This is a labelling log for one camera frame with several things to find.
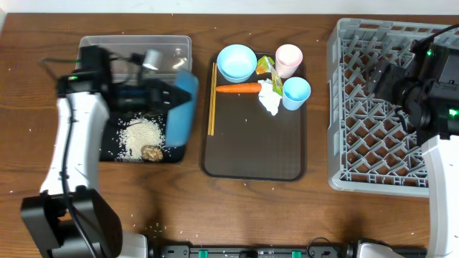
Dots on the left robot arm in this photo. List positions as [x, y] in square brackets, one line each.
[69, 217]

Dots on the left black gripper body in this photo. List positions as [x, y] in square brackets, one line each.
[158, 97]

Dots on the pink plastic cup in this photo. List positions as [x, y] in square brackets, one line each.
[287, 59]

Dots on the black waste tray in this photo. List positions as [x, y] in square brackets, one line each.
[109, 146]

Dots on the large blue plate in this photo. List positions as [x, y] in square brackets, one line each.
[180, 119]

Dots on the small light blue bowl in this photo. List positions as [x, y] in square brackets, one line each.
[236, 63]

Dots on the orange carrot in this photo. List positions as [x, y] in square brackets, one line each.
[250, 87]

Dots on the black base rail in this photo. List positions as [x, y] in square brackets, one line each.
[184, 251]

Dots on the white rice pile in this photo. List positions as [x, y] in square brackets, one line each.
[139, 132]

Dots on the brown food scrap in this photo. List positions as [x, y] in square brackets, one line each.
[152, 153]

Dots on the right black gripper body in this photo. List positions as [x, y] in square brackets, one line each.
[392, 84]

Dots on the crumpled white napkin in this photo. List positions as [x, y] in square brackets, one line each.
[268, 97]

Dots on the grey dishwasher rack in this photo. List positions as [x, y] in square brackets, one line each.
[368, 149]

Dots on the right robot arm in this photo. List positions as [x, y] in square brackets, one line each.
[427, 91]

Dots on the wooden chopstick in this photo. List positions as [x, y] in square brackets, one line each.
[213, 100]
[210, 102]

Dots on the brown serving tray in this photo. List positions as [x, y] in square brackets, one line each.
[250, 143]

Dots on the light blue plastic cup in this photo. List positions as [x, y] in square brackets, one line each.
[296, 91]

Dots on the clear plastic bin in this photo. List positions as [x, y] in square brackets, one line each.
[128, 52]

